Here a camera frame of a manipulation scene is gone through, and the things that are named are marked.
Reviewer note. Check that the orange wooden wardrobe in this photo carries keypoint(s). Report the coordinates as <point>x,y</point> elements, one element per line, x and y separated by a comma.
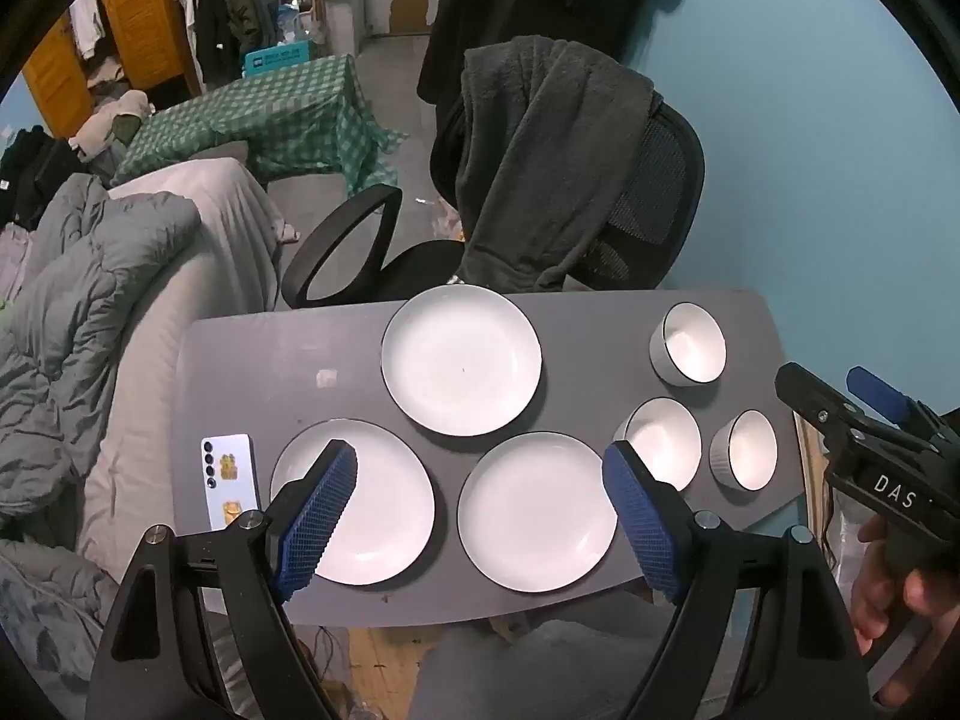
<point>139,22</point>

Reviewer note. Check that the green checked tablecloth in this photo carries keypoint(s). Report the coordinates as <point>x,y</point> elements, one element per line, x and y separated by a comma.
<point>262,120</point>

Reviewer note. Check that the beige clothes pile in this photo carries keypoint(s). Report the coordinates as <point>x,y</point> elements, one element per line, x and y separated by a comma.
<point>112,120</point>

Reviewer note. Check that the grey plastic bag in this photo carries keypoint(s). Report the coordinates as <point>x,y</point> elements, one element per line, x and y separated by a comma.
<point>844,547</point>

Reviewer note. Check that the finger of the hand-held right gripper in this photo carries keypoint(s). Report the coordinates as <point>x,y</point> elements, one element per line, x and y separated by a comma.
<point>874,386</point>
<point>814,401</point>

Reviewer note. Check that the dark hanging clothes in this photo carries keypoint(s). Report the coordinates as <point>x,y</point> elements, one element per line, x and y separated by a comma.
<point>232,15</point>

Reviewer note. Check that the light grey blanket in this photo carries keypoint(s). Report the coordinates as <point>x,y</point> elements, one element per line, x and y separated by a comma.
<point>225,210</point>

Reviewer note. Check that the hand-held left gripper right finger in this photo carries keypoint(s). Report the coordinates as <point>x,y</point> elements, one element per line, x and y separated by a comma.
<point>637,525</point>

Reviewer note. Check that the grey patterned quilt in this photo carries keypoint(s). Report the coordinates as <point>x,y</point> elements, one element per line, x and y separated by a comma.
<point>45,615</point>

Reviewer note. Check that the white bowl with black rim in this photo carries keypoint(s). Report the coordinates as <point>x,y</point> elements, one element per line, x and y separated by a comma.
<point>667,442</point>
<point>694,341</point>
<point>750,451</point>

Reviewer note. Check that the black clothes pile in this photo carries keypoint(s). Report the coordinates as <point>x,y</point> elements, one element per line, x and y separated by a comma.
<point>34,169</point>

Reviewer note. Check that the person's right hand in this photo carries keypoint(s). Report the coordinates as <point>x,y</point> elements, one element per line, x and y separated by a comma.
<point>874,600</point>

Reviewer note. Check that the black hanging coat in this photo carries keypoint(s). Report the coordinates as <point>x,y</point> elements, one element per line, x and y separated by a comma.
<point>540,0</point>

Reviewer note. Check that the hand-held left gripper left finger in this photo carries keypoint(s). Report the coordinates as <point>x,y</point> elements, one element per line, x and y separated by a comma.
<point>319,525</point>

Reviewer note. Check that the white hanging garment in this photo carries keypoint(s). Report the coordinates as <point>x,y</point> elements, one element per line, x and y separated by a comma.
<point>86,22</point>

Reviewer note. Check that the black mesh office chair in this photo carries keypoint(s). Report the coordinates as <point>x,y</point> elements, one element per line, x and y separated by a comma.
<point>660,187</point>

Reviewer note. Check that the grey bed sheet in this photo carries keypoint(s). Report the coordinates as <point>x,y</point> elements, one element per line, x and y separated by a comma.
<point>142,427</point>

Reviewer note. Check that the white plate with black rim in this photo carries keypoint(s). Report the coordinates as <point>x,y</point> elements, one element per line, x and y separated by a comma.
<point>461,367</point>
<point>536,514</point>
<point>379,514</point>

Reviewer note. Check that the grey fleece jacket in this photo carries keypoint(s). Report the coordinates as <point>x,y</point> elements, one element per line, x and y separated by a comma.
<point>540,157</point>

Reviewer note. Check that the blue storage box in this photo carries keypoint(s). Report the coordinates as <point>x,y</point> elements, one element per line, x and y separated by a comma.
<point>281,58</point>

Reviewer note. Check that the grey duvet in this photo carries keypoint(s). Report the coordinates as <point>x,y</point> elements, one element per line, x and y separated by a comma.
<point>75,315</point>

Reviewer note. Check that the white phone with stickers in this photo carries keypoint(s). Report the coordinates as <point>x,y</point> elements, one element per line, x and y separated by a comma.
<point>229,480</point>

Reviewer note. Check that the curved wooden chair back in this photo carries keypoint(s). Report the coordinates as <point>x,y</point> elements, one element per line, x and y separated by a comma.
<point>814,465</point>

